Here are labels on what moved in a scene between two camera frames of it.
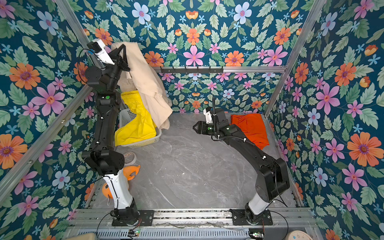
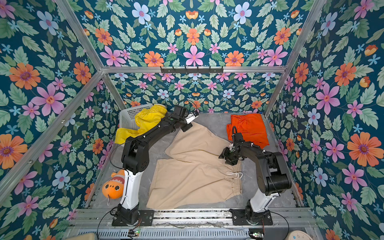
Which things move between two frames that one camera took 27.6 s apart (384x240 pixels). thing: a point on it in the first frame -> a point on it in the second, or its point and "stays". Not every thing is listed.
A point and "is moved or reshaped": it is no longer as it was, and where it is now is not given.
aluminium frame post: (96, 59) stays
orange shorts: (253, 127) stays
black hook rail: (192, 71) stays
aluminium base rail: (191, 224) stays
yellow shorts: (141, 127) is moved or reshaped
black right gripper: (202, 127) -> (225, 153)
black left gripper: (117, 58) -> (184, 128)
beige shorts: (144, 77) -> (194, 171)
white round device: (298, 235) stays
